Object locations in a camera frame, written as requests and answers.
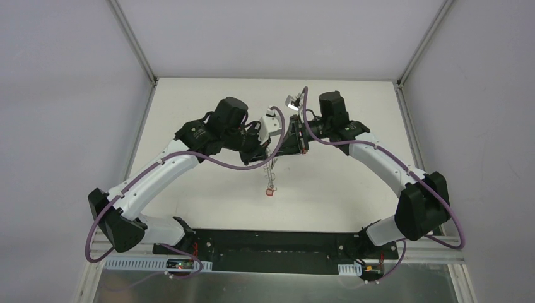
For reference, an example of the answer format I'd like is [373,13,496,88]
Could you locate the metal key ring disc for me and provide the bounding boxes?
[263,158,277,191]

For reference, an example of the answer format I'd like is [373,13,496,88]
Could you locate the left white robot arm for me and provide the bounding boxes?
[86,97,285,255]

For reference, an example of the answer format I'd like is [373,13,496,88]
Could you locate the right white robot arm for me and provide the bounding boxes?
[278,90,451,259]

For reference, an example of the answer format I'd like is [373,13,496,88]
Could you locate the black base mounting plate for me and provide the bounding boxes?
[176,229,399,275]

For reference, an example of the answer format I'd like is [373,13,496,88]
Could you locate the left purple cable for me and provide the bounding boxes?
[85,106,287,280]

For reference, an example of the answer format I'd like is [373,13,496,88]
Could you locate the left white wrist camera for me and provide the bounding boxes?
[258,116,282,145]

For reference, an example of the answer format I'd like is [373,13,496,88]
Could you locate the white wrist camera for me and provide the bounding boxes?
[285,93,303,112]
[258,116,282,145]

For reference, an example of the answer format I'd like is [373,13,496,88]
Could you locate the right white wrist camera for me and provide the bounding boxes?
[285,93,303,112]

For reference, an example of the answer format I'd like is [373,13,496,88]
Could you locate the right white cable duct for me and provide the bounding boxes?
[338,263,362,276]

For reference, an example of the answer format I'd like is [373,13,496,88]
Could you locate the white cable duct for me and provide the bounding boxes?
[104,257,213,273]
[338,263,362,276]

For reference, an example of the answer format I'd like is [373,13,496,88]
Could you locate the aluminium frame rail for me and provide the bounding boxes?
[396,237,465,264]

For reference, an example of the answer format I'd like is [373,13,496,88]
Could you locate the left white cable duct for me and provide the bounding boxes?
[104,257,213,273]

